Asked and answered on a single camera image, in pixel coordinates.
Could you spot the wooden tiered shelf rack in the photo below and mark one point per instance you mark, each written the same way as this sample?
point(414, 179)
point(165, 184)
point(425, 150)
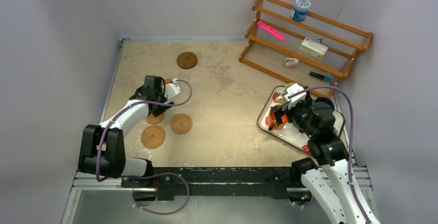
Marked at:
point(267, 54)

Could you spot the orange mug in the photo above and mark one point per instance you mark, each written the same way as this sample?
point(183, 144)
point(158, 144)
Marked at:
point(272, 122)

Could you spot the dark brown wooden coaster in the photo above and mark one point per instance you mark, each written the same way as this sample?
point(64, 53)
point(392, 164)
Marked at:
point(187, 60)

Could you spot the light green mug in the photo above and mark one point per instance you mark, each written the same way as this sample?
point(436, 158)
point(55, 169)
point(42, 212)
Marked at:
point(289, 90)

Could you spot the strawberry print tray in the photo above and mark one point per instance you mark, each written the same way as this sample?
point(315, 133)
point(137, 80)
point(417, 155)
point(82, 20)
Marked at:
point(291, 133)

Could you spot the woven rattan coaster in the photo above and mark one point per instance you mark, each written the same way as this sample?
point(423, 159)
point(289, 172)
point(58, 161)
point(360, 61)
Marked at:
point(181, 123)
point(152, 137)

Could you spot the black blue marker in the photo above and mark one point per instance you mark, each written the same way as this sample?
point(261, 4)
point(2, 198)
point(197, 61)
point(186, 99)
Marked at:
point(320, 76)

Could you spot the dark grey mug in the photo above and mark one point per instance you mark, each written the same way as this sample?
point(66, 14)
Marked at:
point(326, 101)

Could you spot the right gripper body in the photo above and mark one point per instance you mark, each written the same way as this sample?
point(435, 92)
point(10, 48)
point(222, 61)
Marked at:
point(296, 111)

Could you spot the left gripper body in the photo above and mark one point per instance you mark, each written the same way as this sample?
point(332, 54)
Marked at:
point(161, 95)

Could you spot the pink highlighter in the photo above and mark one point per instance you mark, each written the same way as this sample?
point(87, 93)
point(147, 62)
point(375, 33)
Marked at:
point(271, 30)

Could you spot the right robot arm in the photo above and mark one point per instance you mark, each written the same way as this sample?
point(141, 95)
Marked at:
point(329, 173)

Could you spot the green white box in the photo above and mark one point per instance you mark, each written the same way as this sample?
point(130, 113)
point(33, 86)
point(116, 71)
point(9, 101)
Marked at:
point(313, 48)

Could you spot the blue white jar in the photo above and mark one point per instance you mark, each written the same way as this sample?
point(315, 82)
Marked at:
point(300, 10)

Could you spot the black aluminium mounting rail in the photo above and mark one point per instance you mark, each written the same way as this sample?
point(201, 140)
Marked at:
point(166, 183)

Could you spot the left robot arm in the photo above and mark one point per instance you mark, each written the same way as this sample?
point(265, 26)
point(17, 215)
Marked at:
point(102, 151)

